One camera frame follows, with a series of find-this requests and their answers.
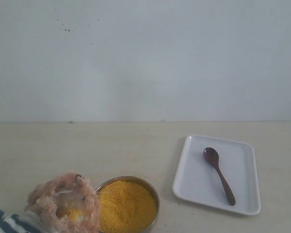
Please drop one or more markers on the dark wooden spoon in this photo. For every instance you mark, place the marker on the dark wooden spoon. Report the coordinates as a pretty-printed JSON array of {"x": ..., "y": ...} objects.
[{"x": 212, "y": 156}]

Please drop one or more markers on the teddy bear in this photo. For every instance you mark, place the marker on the teddy bear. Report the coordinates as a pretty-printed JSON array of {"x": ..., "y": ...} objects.
[{"x": 66, "y": 204}]

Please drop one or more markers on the steel bowl of yellow millet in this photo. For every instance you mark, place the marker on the steel bowl of yellow millet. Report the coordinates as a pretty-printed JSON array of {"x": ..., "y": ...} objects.
[{"x": 128, "y": 204}]

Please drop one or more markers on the white rectangular plastic tray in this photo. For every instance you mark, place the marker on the white rectangular plastic tray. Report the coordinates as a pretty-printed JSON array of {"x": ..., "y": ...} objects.
[{"x": 197, "y": 181}]

